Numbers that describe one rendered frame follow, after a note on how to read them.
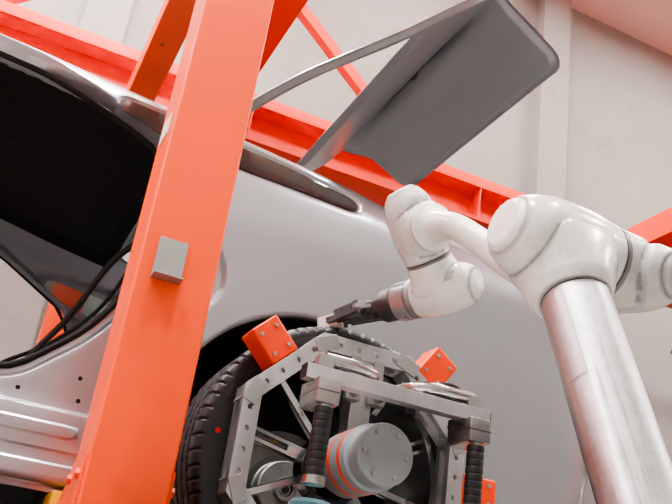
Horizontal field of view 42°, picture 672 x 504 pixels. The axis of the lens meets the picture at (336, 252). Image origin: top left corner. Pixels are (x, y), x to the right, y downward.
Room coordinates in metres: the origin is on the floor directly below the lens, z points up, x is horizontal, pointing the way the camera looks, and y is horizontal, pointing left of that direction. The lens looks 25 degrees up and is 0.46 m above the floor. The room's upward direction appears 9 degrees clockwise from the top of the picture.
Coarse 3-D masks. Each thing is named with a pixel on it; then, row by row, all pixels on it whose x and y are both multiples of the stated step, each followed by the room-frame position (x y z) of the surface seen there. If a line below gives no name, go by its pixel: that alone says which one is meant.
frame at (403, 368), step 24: (336, 336) 1.86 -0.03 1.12; (288, 360) 1.83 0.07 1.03; (312, 360) 1.85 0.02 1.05; (384, 360) 1.91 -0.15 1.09; (408, 360) 1.93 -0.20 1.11; (264, 384) 1.81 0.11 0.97; (240, 408) 1.81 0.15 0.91; (240, 432) 1.80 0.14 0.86; (432, 432) 2.01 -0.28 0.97; (240, 456) 1.81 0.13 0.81; (456, 456) 2.00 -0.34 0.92; (240, 480) 1.81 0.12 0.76; (456, 480) 1.99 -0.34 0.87
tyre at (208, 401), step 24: (312, 336) 1.94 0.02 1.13; (360, 336) 1.98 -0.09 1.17; (240, 360) 1.89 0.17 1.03; (216, 384) 1.88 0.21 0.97; (240, 384) 1.88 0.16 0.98; (192, 408) 2.00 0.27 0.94; (216, 408) 1.87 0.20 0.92; (192, 432) 1.90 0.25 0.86; (216, 432) 1.87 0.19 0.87; (192, 456) 1.87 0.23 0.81; (216, 456) 1.87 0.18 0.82; (192, 480) 1.88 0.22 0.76; (216, 480) 1.88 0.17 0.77
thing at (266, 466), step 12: (276, 432) 2.39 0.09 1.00; (276, 444) 2.40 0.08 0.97; (300, 444) 2.42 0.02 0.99; (252, 456) 2.37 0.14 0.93; (264, 456) 2.39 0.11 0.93; (276, 456) 2.40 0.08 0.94; (252, 468) 2.38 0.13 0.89; (264, 468) 2.35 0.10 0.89; (276, 468) 2.35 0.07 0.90; (288, 468) 2.36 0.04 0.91; (252, 480) 2.38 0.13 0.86; (264, 480) 2.34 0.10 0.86
